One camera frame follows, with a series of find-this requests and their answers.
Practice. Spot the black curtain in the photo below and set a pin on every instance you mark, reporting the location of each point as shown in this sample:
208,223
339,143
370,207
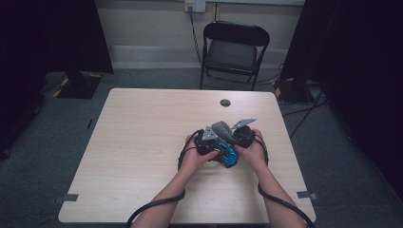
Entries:
364,63
47,31

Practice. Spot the gray cloth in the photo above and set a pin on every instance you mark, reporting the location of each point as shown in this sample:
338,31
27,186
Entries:
223,130

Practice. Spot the blue toy car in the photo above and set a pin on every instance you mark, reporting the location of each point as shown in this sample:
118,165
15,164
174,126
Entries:
229,156

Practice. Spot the person's right hand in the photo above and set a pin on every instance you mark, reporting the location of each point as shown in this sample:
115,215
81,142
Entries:
255,155

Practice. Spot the person's left hand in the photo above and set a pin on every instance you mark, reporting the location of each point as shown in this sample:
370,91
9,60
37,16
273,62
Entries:
191,160

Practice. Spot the white wall socket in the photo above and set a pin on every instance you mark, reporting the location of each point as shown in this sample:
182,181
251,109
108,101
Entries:
199,5

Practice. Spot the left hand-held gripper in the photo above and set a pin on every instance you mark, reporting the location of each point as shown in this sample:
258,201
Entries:
207,144

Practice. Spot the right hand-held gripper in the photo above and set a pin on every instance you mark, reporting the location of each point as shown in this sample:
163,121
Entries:
244,136

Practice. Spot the black stand base yellow tape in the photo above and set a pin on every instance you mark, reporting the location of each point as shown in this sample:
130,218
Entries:
294,91

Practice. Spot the gray tape strip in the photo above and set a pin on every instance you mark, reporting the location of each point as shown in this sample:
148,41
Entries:
304,194
70,197

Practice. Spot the black folding chair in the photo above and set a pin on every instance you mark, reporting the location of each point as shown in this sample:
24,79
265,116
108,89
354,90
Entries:
236,33

